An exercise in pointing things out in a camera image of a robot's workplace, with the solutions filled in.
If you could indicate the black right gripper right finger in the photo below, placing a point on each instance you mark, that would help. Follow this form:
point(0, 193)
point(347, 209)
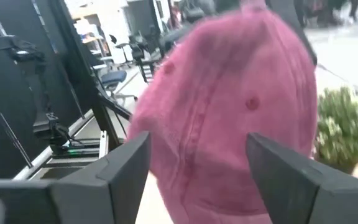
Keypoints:
point(306, 199)

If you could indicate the maroon baseball cap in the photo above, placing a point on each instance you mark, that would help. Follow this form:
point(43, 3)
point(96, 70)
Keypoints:
point(222, 109)

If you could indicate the aluminium rail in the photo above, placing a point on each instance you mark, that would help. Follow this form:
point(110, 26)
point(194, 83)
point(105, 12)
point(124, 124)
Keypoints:
point(103, 146)

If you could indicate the black frame post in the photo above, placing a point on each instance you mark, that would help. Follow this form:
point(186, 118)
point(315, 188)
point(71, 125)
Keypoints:
point(82, 77)

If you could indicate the blue seat office chair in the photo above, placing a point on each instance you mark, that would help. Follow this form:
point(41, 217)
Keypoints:
point(113, 77)

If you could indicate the black office chair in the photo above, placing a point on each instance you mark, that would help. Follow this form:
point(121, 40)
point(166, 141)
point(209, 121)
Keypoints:
point(123, 49)

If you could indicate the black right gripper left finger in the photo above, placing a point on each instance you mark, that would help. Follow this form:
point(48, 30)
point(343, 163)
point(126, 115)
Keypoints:
point(104, 193)

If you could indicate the green potted plant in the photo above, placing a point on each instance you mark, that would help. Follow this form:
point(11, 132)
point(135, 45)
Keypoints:
point(346, 130)

